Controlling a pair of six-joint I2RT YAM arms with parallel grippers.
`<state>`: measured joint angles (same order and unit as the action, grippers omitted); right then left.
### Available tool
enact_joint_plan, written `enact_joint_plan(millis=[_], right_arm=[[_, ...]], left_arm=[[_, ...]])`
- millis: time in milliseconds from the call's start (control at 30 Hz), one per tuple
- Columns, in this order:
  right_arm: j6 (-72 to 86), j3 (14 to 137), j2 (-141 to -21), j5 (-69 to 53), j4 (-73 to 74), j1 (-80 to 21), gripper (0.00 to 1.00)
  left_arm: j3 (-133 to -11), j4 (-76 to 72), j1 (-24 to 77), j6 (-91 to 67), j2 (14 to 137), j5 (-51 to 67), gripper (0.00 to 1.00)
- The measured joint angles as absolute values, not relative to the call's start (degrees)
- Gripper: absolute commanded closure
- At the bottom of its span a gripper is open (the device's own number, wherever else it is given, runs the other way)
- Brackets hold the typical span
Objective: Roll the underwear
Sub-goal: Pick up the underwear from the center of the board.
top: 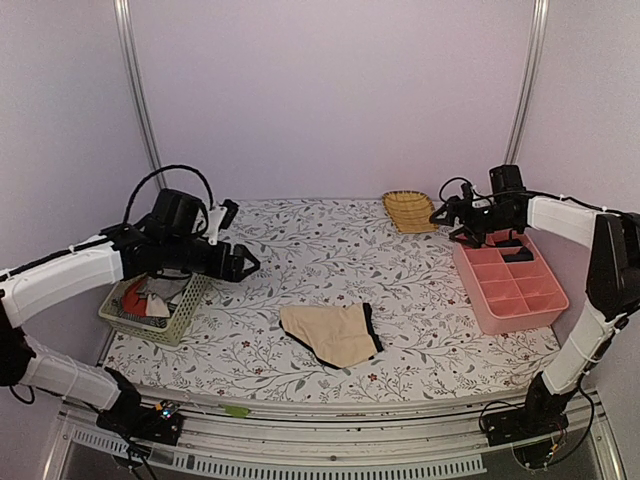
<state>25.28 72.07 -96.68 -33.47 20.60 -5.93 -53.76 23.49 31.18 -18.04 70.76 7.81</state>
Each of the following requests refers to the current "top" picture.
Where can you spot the right aluminium frame post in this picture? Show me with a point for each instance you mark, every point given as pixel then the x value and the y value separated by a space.
pixel 531 67

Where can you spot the navy underwear with cream waistband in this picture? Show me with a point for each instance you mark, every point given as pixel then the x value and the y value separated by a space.
pixel 523 254

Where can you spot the green tape piece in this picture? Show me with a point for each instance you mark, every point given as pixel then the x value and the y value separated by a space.
pixel 236 411

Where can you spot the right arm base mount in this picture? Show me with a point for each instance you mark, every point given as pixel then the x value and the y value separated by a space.
pixel 503 423

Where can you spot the aluminium front rail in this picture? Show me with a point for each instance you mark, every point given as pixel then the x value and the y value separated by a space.
pixel 431 439

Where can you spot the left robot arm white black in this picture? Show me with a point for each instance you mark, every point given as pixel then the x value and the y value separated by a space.
pixel 114 255

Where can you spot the beige garment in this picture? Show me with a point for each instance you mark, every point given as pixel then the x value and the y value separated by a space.
pixel 338 336

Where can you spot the floral tablecloth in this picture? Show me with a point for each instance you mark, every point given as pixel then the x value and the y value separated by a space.
pixel 337 253

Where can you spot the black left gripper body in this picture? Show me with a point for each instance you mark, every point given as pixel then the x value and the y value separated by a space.
pixel 181 257

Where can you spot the aluminium frame post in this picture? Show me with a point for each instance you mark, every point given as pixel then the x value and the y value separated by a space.
pixel 531 67
pixel 126 36

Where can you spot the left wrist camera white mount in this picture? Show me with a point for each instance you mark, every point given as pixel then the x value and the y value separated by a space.
pixel 220 217

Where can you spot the cream perforated laundry basket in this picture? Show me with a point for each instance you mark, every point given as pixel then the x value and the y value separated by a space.
pixel 165 322

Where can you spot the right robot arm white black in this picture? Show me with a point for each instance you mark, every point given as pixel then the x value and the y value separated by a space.
pixel 611 287

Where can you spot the pink divided organizer box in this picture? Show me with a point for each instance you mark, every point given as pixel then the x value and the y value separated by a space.
pixel 509 297

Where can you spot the left aluminium frame post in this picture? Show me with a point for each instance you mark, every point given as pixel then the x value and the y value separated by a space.
pixel 126 36

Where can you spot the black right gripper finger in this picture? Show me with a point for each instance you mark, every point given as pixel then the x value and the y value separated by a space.
pixel 465 236
pixel 448 213

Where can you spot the yellow woven bamboo tray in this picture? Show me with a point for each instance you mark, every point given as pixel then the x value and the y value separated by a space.
pixel 410 211

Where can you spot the red garment in basket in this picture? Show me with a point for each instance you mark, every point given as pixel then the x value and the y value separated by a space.
pixel 134 300

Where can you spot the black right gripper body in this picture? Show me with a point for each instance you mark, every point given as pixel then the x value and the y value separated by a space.
pixel 483 221

